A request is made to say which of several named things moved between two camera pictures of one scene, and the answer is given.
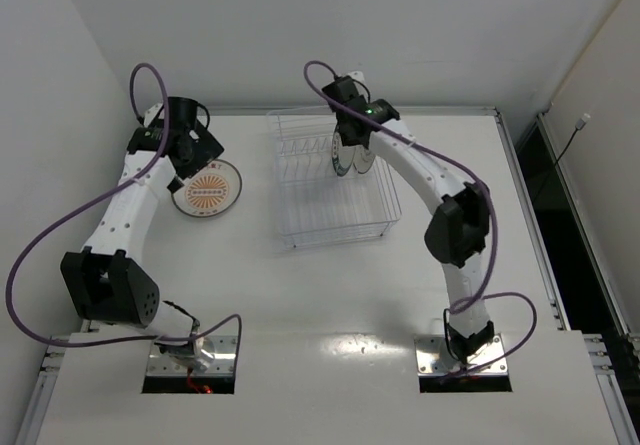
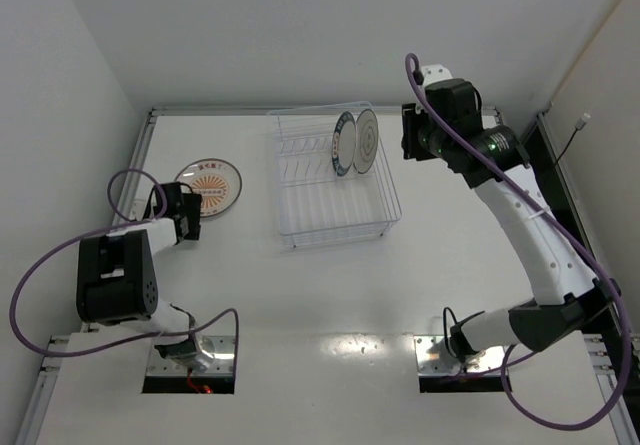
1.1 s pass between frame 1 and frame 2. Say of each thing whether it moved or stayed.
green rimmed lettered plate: stayed
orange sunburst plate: stayed
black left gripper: moved
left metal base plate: stayed
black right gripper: moved
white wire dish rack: stayed
